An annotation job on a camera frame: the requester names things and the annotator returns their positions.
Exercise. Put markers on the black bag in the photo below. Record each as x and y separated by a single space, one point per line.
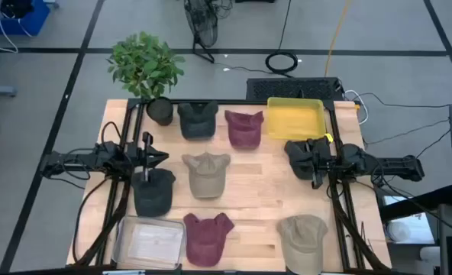
16 7

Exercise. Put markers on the maroon baseball cap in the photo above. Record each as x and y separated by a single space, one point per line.
207 240
244 130

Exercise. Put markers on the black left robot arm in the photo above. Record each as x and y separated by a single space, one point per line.
107 156

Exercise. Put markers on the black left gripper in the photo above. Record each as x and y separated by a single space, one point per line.
146 153

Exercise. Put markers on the beige baseball cap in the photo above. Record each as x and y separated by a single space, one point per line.
206 175
302 244

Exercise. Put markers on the green potted plant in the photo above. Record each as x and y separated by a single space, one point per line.
146 65

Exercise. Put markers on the black floor fan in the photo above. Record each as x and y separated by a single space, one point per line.
203 23

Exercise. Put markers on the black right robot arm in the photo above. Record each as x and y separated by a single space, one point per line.
394 166

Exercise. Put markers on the blue cart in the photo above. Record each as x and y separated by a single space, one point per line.
35 19

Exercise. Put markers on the clear plastic bin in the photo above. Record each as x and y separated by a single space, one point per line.
149 244

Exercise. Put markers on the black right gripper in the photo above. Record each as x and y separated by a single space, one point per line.
317 168

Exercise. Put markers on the black bar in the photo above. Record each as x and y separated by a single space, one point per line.
398 210

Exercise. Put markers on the yellow plastic bin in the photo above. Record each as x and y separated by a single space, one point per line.
296 118

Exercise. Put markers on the yellow cylinder tag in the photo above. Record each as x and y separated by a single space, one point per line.
329 137

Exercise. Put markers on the black perforated computer case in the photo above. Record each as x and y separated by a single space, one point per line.
260 88

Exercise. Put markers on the black baseball cap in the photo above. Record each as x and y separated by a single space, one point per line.
197 122
291 153
153 198

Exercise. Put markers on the white crumpled bag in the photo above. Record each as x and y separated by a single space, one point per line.
398 231

